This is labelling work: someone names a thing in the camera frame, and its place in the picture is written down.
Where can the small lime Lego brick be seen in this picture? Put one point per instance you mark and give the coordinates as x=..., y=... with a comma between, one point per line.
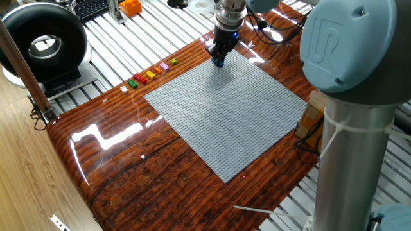
x=173, y=61

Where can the long blue Lego brick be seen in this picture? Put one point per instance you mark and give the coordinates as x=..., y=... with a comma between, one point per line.
x=219, y=64

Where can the long white zip tie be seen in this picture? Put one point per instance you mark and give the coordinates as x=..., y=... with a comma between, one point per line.
x=257, y=210

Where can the black keyboard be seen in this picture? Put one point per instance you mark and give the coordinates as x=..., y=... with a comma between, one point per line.
x=93, y=8

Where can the white tape roll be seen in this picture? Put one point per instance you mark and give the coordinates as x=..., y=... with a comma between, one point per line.
x=200, y=6

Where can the yellow Lego brick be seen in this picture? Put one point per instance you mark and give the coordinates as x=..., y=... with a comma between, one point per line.
x=150, y=74

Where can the green Lego brick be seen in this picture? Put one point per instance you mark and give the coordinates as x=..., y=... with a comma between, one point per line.
x=132, y=84

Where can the grey Lego baseplate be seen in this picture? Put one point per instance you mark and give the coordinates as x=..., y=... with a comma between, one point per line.
x=224, y=112

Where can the long red Lego brick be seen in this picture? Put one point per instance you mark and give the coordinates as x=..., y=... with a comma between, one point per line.
x=140, y=79

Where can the black round object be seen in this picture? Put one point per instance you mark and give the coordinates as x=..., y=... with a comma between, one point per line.
x=176, y=3

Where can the short aluminium post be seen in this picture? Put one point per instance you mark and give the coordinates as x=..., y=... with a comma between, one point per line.
x=115, y=11

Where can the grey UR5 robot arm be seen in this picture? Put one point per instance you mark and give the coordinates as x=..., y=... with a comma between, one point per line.
x=356, y=160

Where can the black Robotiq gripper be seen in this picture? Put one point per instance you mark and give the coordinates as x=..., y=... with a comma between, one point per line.
x=226, y=37

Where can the square white Lego brick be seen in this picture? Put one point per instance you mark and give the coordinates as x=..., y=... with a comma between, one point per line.
x=124, y=90

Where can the pink Lego brick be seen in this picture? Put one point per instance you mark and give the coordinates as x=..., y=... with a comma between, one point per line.
x=164, y=66

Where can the silver metal bracket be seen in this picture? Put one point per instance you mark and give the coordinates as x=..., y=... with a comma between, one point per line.
x=59, y=223

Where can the thin orange Lego brick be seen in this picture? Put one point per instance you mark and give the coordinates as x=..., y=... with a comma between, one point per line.
x=157, y=70

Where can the crumpled white paper scrap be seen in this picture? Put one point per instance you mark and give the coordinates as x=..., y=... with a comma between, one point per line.
x=250, y=45

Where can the brown wooden beam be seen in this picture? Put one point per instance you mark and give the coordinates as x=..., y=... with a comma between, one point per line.
x=22, y=67

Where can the large orange toy brick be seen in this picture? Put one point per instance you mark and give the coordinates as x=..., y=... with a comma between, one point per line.
x=130, y=9

